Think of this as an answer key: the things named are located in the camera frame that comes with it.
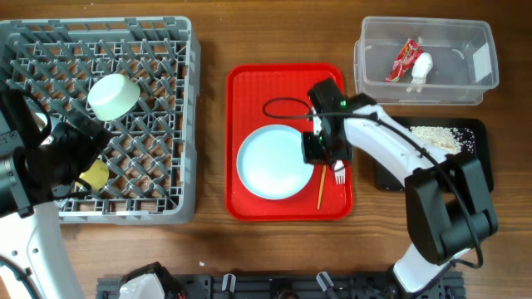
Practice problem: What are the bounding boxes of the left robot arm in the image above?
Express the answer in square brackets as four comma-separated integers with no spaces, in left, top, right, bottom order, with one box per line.
[1,86,140,298]

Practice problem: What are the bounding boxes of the light green bowl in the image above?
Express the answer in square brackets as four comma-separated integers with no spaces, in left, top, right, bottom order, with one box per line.
[87,73,140,121]

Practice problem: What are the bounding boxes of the black plastic tray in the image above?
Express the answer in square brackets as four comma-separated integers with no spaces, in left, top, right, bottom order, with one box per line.
[374,116,494,193]

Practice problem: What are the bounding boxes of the clear plastic bin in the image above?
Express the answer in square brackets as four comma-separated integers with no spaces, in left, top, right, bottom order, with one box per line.
[353,17,500,105]

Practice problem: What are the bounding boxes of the red plastic tray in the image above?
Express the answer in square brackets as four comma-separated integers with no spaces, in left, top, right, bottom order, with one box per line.
[225,63,354,222]

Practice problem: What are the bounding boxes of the red sauce packet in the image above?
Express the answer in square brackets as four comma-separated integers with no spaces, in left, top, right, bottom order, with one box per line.
[385,39,424,82]

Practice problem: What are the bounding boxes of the pile of rice waste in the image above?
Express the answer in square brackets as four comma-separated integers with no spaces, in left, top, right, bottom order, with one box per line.
[409,126,475,154]

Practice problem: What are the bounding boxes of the grey dishwasher rack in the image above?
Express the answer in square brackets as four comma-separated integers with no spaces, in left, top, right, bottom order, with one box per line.
[1,16,201,225]

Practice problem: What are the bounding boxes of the yellow plastic cup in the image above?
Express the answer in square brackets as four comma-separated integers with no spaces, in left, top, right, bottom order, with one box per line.
[80,159,109,190]

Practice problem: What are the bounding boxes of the large light blue plate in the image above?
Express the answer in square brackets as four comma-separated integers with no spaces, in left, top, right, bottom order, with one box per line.
[236,124,314,201]

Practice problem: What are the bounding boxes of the wooden chopstick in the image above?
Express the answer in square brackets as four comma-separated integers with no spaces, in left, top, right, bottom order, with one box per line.
[317,165,328,210]

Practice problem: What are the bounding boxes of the white napkin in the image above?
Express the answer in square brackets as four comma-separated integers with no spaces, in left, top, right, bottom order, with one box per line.
[406,52,433,93]

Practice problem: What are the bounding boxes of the white plastic fork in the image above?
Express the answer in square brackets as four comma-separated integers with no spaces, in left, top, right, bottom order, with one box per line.
[333,160,346,185]

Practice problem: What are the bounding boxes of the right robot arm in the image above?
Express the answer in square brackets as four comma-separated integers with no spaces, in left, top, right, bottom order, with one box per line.
[303,79,499,298]

